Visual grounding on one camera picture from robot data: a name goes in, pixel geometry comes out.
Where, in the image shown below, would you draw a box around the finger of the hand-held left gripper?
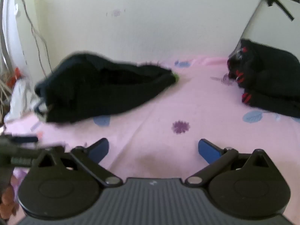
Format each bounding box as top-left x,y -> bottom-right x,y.
23,145 -> 65,157
0,134 -> 38,144

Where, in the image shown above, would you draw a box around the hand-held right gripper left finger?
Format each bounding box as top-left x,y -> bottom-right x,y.
37,138 -> 123,188

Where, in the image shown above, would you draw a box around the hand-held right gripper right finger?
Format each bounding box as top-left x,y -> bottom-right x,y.
185,139 -> 270,188

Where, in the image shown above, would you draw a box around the black sweater with white stripes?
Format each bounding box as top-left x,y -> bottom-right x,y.
34,52 -> 179,125

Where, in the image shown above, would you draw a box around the black clothes with red marks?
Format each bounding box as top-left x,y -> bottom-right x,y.
227,39 -> 300,125

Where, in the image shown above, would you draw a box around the person's left hand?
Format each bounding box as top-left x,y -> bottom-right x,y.
0,185 -> 20,219

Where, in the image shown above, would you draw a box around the white cloth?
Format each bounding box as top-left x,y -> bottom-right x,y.
5,78 -> 38,122

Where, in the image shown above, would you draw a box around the pink printed bed sheet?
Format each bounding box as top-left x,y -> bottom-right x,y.
4,54 -> 300,194

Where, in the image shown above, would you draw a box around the red packet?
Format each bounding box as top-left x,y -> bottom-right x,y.
7,67 -> 24,87

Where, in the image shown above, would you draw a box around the white appliance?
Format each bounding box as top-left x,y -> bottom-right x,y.
0,0 -> 27,75

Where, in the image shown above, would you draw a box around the grey board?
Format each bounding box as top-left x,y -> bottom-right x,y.
231,0 -> 300,60

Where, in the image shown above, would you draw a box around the white wire rack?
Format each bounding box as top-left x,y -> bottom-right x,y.
0,75 -> 11,113

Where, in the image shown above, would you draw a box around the black wall cable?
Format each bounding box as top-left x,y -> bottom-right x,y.
14,0 -> 53,75

